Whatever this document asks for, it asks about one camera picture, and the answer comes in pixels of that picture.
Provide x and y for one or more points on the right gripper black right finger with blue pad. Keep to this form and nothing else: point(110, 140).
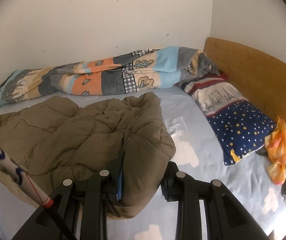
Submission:
point(225, 216)

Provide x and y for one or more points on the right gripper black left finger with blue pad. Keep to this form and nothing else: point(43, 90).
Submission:
point(79, 210)

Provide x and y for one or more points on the khaki quilted hooded jacket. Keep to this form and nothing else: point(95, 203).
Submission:
point(56, 140)

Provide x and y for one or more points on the light blue bed sheet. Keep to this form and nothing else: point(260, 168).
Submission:
point(199, 154)

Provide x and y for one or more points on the navy star patterned pillow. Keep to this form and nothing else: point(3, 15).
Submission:
point(238, 124)

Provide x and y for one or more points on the orange yellow cloth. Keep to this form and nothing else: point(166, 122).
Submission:
point(275, 144)

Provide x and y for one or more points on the white marker pen red tip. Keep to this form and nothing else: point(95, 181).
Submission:
point(24, 181)

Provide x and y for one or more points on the wooden headboard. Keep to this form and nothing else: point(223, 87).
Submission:
point(259, 77)

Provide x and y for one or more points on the patchwork patterned blanket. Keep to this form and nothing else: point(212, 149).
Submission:
point(128, 73)

